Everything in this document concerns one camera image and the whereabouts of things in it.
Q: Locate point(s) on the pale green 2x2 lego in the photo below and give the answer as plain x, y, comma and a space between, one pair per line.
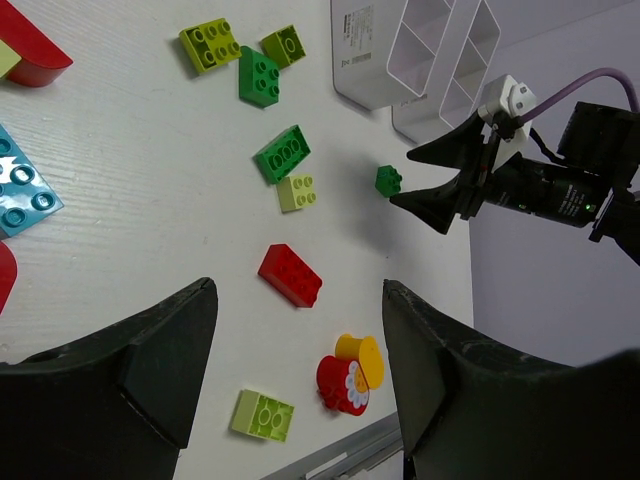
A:
296, 192

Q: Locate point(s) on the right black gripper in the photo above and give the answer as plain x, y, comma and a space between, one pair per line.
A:
568, 186

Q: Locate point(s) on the red curved lego brick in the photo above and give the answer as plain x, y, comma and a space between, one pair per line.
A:
39, 60

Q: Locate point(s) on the olive 2x2 lego brick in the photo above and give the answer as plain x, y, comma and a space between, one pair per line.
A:
210, 45

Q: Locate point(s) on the pale green small lego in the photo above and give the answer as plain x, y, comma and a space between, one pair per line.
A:
9, 59

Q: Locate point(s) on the white sorting container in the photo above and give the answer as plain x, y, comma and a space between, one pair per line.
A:
470, 40
384, 51

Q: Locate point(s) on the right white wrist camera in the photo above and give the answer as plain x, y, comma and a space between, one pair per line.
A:
512, 99

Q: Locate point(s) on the dark green 2x2 lego brick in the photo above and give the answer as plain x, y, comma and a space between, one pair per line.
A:
259, 78

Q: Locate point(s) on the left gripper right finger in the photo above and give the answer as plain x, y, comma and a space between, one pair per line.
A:
471, 407

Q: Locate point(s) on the green 2x3 lego brick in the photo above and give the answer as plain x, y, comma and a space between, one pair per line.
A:
282, 155

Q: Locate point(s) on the lime 2x2 lego brick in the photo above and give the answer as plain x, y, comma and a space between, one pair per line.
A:
261, 416

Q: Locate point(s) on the yellow oval lego piece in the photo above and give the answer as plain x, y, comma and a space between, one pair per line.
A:
366, 352

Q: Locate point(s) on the cyan 2x3 lego plate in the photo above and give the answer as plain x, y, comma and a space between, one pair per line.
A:
26, 197

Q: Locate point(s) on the right white sorting container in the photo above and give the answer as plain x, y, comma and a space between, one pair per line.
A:
470, 40

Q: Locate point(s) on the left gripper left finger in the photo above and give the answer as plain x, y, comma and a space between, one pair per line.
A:
119, 403

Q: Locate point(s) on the red curved lego piece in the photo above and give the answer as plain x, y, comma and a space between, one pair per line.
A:
8, 274

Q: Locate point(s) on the olive small square lego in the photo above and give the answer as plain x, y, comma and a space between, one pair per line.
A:
283, 46

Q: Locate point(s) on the left white sorting container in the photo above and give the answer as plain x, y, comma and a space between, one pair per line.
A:
384, 51

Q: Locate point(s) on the aluminium table rail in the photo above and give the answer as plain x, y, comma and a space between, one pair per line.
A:
374, 452

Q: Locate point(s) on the red flower lego piece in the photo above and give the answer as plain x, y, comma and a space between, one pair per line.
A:
342, 386

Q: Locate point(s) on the red 2x3 lego brick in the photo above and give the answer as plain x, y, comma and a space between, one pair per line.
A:
288, 274

